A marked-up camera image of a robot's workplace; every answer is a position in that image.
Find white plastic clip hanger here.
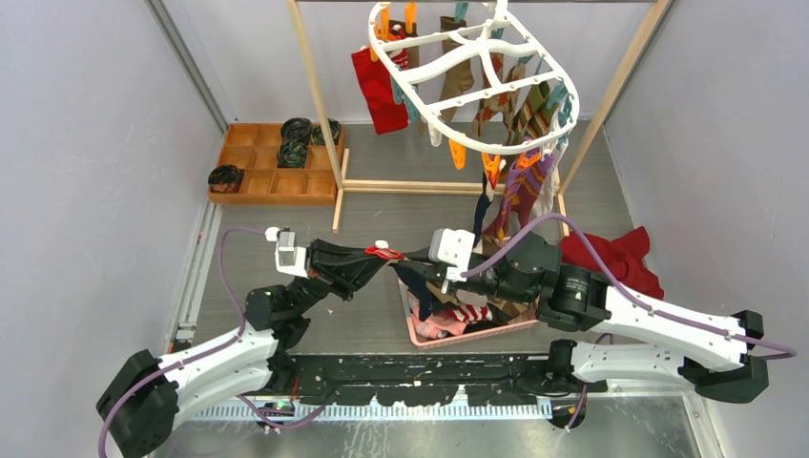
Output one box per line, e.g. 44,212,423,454
376,2,580,169

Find orange wooden compartment tray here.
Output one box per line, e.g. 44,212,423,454
208,120,346,206

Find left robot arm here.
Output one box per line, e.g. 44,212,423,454
96,227,401,457

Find green striped hanging sock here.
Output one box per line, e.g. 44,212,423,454
507,81,559,146

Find red hanging sock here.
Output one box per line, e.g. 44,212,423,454
351,47,409,135

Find maroon purple orange striped sock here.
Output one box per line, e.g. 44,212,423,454
524,160,544,226

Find argyle hanging sock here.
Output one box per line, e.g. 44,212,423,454
470,53,526,140

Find white hanging sock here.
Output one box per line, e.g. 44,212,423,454
534,140,568,216

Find wooden clothes rack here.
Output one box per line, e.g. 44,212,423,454
324,1,673,232

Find rolled dark green sock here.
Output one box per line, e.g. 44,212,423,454
310,118,342,147

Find rolled dark sock centre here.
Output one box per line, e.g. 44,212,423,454
277,139,309,169

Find maroon orange heel sock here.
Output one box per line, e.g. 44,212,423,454
483,168,537,240

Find navy sock red cuff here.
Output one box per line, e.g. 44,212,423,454
472,159,506,246

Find red cloth on table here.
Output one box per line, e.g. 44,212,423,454
559,226,664,300

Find rolled dark sock left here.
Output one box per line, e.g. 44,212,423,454
207,164,244,194

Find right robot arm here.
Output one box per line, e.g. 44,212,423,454
393,230,769,404

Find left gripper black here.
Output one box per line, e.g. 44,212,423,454
287,239,389,318

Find pink plastic basket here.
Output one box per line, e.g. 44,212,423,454
398,281,538,350

